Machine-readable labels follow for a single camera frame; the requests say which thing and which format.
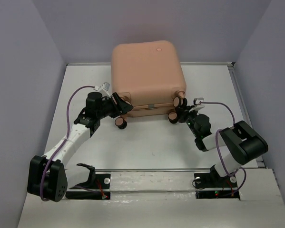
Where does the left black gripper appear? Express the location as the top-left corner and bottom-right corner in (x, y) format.
(97, 93), (134, 119)

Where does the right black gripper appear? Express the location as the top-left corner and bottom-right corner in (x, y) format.
(175, 104), (199, 137)

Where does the pink hard-shell suitcase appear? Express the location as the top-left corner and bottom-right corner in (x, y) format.
(111, 40), (187, 129)

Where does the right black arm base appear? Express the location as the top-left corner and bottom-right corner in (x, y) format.
(192, 172), (240, 199)

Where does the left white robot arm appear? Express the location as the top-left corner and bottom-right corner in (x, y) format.
(27, 92), (133, 202)

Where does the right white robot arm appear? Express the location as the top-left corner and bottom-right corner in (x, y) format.
(172, 96), (268, 190)

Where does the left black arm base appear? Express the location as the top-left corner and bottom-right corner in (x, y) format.
(65, 173), (111, 200)

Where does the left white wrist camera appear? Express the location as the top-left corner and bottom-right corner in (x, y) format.
(94, 82), (110, 97)

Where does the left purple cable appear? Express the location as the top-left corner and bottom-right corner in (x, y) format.
(39, 85), (109, 202)

